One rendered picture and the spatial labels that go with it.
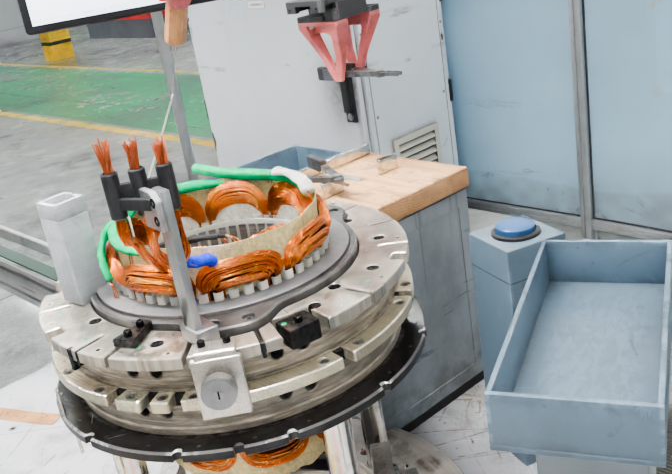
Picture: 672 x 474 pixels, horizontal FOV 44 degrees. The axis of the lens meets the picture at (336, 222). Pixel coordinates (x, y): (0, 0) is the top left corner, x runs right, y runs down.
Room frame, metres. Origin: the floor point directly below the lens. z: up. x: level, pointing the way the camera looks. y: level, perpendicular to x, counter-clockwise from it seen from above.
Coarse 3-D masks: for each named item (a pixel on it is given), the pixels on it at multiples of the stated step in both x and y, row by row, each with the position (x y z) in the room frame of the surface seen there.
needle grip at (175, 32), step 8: (168, 8) 0.66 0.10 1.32; (168, 16) 0.66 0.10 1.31; (176, 16) 0.66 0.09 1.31; (184, 16) 0.66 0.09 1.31; (168, 24) 0.66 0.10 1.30; (176, 24) 0.66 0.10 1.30; (184, 24) 0.67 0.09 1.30; (168, 32) 0.66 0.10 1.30; (176, 32) 0.66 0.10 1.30; (184, 32) 0.67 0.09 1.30; (168, 40) 0.67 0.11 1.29; (176, 40) 0.66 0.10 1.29; (184, 40) 0.67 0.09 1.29
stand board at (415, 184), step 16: (368, 160) 1.02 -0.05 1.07; (400, 160) 0.99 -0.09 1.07; (416, 160) 0.98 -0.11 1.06; (368, 176) 0.95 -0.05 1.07; (384, 176) 0.94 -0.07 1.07; (400, 176) 0.93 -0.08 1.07; (416, 176) 0.92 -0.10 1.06; (432, 176) 0.91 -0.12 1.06; (448, 176) 0.90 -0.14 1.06; (464, 176) 0.92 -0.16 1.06; (320, 192) 0.92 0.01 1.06; (352, 192) 0.90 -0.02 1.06; (368, 192) 0.89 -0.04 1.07; (384, 192) 0.88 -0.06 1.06; (400, 192) 0.87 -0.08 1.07; (416, 192) 0.87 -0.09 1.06; (432, 192) 0.88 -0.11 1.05; (448, 192) 0.90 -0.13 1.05; (384, 208) 0.84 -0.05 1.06; (400, 208) 0.85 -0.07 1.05; (416, 208) 0.87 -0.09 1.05
